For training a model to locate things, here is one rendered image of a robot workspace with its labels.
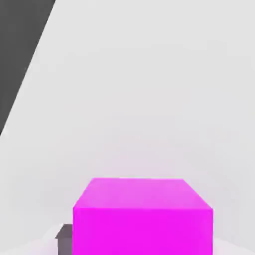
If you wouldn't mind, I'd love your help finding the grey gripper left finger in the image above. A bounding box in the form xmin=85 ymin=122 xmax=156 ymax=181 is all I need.
xmin=18 ymin=223 xmax=74 ymax=255

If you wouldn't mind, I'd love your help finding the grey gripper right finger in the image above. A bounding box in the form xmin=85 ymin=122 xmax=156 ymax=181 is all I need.
xmin=212 ymin=237 xmax=254 ymax=255

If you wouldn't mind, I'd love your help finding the small magenta cube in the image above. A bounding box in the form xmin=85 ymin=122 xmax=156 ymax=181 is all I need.
xmin=72 ymin=177 xmax=214 ymax=255

